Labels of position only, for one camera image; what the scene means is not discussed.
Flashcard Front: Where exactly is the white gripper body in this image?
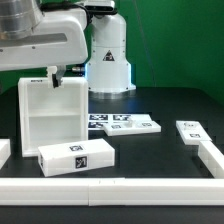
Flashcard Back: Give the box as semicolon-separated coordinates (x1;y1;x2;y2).
0;8;88;71

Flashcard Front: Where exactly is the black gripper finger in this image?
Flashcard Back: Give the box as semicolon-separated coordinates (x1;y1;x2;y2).
46;66;57;87
52;65;66;88

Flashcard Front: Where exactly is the white cabinet body box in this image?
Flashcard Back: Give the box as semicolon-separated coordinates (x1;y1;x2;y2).
18;77;88;157

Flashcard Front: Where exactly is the long white cabinet door panel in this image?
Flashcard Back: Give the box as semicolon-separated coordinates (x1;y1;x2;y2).
103;120;161;136

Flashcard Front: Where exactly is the small white cabinet panel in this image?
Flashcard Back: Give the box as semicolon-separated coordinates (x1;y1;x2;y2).
176;121;211;145

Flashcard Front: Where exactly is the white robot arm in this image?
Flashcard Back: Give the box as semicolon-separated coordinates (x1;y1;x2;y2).
0;0;136;99

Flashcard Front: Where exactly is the white cabinet drawer block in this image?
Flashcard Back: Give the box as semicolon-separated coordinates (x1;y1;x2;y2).
38;139;115;177

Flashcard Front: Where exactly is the white sheet with fiducial markers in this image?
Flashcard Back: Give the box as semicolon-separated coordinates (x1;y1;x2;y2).
88;113;151;130

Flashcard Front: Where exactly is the white left border rail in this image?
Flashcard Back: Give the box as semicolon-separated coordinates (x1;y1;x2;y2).
0;139;11;169

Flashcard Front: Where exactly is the white border rail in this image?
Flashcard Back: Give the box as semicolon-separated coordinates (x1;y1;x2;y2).
0;139;11;169
0;178;224;206
198;141;224;179

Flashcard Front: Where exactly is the white front border rail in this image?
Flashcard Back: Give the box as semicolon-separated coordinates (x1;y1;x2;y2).
0;178;224;206

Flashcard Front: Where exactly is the white right border rail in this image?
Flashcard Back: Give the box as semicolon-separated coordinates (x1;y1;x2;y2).
198;141;224;179

